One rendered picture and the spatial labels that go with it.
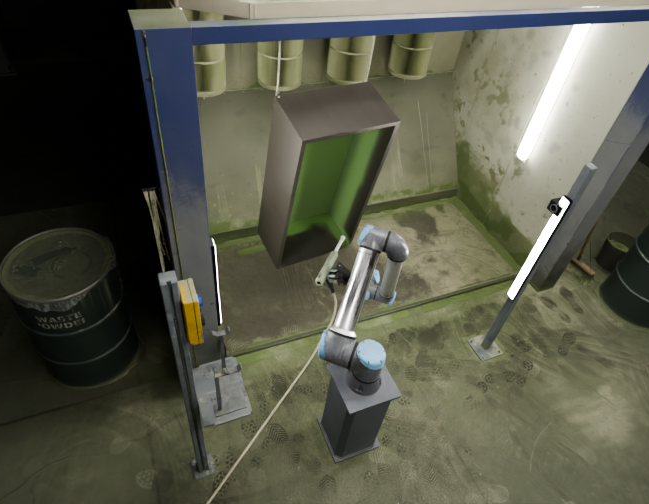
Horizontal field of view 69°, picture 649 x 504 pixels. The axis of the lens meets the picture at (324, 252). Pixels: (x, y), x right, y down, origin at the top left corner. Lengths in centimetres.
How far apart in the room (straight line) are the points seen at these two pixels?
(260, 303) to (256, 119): 150
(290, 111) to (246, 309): 165
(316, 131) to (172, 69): 92
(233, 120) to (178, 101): 219
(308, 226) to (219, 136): 105
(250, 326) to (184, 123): 197
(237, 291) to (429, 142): 232
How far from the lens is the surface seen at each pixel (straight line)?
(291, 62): 366
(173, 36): 178
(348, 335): 244
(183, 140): 195
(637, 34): 368
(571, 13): 263
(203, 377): 246
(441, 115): 486
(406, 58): 413
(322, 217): 368
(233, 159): 403
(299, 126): 250
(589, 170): 282
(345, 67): 386
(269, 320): 358
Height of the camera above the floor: 289
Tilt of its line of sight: 44 degrees down
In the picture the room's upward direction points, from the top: 8 degrees clockwise
